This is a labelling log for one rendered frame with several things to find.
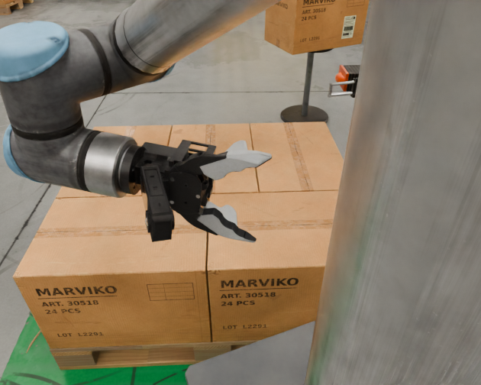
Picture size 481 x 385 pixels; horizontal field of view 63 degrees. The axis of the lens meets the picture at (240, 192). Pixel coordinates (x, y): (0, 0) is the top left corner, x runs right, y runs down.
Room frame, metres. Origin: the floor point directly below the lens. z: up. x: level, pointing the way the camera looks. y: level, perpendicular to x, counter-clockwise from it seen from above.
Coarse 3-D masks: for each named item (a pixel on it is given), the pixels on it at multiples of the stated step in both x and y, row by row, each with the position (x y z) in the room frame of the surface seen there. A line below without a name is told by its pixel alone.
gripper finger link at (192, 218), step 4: (200, 208) 0.44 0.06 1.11; (180, 212) 0.43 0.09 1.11; (196, 212) 0.43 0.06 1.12; (200, 212) 0.43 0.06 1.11; (184, 216) 0.43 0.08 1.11; (188, 216) 0.43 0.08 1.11; (192, 216) 0.43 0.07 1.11; (196, 216) 0.43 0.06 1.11; (188, 220) 0.43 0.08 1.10; (192, 220) 0.43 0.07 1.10; (196, 220) 0.43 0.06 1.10; (192, 224) 0.43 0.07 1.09; (196, 224) 0.43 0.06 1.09; (200, 224) 0.42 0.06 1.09; (200, 228) 0.42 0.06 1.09; (204, 228) 0.42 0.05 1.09; (208, 228) 0.42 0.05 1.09; (212, 232) 0.42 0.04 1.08
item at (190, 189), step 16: (144, 144) 0.51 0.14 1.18; (160, 144) 0.51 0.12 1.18; (208, 144) 0.50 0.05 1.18; (128, 160) 0.45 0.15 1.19; (144, 160) 0.48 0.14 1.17; (160, 160) 0.48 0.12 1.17; (176, 160) 0.45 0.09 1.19; (128, 176) 0.43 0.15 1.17; (176, 176) 0.43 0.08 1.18; (192, 176) 0.42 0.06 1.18; (128, 192) 0.44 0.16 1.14; (176, 192) 0.43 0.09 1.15; (192, 192) 0.42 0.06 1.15; (208, 192) 0.46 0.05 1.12; (176, 208) 0.43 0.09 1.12; (192, 208) 0.42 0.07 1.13
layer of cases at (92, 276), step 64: (128, 128) 1.77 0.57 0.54; (192, 128) 1.77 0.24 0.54; (256, 128) 1.77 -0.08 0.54; (320, 128) 1.77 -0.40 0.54; (64, 192) 1.23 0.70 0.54; (256, 192) 1.24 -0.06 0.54; (320, 192) 1.23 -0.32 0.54; (64, 256) 0.89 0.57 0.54; (128, 256) 0.89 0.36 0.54; (192, 256) 0.89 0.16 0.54; (256, 256) 0.89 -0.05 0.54; (320, 256) 0.89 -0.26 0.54; (64, 320) 0.80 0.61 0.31; (128, 320) 0.81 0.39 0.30; (192, 320) 0.83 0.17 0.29; (256, 320) 0.84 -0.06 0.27
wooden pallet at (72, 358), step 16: (64, 352) 0.80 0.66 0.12; (80, 352) 0.80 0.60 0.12; (96, 352) 0.84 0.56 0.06; (112, 352) 0.86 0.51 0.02; (128, 352) 0.86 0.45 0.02; (144, 352) 0.86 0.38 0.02; (160, 352) 0.86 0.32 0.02; (176, 352) 0.86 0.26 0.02; (192, 352) 0.86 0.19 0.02; (208, 352) 0.83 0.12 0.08; (224, 352) 0.83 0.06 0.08; (64, 368) 0.80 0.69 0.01; (80, 368) 0.80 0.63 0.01
